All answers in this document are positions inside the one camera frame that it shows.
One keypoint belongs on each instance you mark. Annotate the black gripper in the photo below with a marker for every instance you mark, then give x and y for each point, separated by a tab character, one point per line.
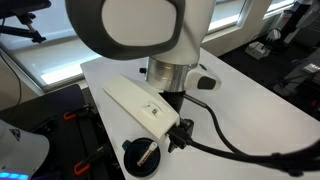
173	98

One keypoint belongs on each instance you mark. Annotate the orange sharpie marker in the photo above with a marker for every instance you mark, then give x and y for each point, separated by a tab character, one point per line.
146	155

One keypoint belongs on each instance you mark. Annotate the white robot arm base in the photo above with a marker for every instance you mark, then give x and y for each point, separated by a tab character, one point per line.
20	150

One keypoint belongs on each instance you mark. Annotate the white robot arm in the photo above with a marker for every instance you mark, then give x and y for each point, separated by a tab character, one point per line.
140	20

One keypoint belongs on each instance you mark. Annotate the dark teal mug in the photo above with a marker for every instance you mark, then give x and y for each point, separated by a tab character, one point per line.
133	166

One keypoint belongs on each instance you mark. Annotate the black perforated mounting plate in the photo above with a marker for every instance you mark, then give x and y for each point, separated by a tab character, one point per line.
66	140

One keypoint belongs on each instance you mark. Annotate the white floor device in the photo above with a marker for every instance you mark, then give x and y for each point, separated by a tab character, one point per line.
257	50

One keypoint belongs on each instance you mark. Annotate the grey equipment stand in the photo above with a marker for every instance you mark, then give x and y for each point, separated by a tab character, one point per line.
300	73

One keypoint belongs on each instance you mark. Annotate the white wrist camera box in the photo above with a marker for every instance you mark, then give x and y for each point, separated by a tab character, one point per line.
140	103

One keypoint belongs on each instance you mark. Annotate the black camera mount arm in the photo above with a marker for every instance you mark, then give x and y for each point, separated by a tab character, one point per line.
20	6

